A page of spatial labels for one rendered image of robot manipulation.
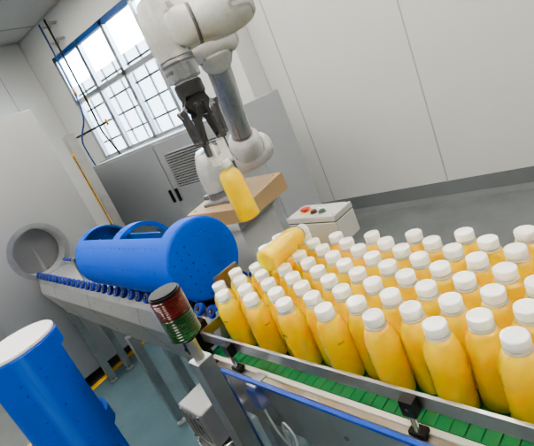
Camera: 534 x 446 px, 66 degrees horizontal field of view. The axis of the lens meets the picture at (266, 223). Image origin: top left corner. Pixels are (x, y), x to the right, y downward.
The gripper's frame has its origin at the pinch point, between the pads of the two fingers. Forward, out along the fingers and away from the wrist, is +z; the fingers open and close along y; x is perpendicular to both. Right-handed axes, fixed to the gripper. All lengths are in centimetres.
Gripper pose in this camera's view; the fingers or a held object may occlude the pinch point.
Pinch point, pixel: (219, 153)
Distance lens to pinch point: 116.5
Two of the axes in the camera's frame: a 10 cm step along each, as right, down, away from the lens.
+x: 6.7, -0.4, -7.4
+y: -6.3, 4.9, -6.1
